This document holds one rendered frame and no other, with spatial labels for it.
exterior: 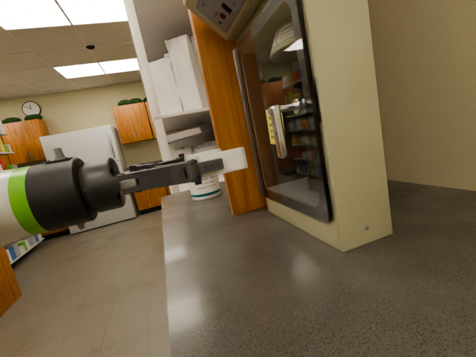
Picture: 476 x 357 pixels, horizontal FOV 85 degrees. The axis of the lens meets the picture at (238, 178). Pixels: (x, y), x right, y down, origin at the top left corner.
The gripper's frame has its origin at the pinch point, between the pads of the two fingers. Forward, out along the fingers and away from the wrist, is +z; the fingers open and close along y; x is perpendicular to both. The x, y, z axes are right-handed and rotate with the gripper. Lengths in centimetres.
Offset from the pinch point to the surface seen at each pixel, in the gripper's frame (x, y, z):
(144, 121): -68, 516, -20
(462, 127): 5, 2, 59
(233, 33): -27.2, 21.8, 13.6
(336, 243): 18.6, -4.0, 15.7
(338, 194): 9.5, -5.5, 16.3
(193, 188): 14, 65, 0
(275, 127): -3.3, -0.9, 9.4
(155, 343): 114, 120, -39
